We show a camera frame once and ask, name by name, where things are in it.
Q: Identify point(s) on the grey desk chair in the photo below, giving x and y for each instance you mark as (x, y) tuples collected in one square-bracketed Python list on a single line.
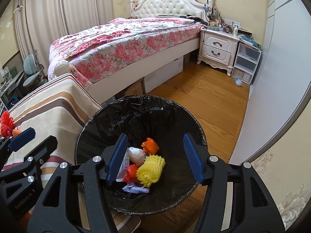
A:
[(32, 68)]

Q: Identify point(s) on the pile of small items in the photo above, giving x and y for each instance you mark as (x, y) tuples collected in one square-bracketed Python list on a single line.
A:
[(221, 25)]

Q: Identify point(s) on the white bottle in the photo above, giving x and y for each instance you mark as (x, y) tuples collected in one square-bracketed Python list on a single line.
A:
[(235, 30)]

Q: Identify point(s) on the yellow foam fruit net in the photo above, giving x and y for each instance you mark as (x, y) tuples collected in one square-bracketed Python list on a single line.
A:
[(150, 170)]

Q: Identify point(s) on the bin with black liner bag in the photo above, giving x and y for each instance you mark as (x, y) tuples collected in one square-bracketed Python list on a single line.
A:
[(145, 116)]

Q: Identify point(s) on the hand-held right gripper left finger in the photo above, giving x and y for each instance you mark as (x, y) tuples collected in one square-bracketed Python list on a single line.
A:
[(116, 160)]

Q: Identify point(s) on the beige curtain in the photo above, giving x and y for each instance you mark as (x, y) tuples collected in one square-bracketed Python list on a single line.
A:
[(68, 12)]

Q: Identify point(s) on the curtain clip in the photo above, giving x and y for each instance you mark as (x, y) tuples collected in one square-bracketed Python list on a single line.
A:
[(18, 7)]

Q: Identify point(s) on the study desk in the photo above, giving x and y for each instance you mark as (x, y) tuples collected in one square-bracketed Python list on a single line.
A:
[(12, 82)]

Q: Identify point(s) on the striped tablecloth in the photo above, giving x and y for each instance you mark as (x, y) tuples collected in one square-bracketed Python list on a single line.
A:
[(55, 106)]

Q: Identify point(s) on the stack of books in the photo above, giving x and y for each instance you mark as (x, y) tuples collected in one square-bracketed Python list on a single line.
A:
[(250, 40)]

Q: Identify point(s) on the small blue white packet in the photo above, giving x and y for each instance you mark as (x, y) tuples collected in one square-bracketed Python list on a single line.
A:
[(238, 81)]

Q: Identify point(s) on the red-orange plastic bag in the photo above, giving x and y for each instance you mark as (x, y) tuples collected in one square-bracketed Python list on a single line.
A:
[(131, 172)]

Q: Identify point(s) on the lilac paper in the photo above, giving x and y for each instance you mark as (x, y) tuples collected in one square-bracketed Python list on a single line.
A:
[(134, 189)]

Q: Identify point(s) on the orange foam fruit net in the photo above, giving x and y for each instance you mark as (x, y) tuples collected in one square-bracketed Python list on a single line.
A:
[(7, 123)]

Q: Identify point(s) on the white box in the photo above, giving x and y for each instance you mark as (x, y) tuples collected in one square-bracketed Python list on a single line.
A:
[(160, 75)]

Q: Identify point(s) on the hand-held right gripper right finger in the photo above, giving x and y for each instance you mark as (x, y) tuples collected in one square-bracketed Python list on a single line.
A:
[(194, 160)]

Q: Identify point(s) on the white milk powder sachet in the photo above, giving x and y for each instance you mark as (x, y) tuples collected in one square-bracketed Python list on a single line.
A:
[(124, 163)]

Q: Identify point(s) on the white bed with tufted headboard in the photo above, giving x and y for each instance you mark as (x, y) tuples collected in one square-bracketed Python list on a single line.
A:
[(167, 4)]

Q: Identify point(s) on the floral bedspread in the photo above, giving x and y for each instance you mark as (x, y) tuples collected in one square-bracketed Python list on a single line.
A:
[(121, 43)]

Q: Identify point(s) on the clear plastic drawer unit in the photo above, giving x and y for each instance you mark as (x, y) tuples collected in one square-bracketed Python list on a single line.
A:
[(245, 60)]

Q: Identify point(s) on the white nightstand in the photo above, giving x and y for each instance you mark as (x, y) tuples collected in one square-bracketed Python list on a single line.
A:
[(218, 46)]

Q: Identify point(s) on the orange printed plastic bag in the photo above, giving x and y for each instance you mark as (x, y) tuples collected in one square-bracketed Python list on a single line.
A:
[(151, 146)]

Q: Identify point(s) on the brown cardboard box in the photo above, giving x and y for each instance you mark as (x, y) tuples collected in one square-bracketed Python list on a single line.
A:
[(132, 89)]

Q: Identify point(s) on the white wardrobe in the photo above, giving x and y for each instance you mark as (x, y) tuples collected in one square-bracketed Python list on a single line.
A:
[(279, 65)]

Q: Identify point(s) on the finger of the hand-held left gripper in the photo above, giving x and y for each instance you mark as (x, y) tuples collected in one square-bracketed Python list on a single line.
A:
[(43, 148), (21, 137)]

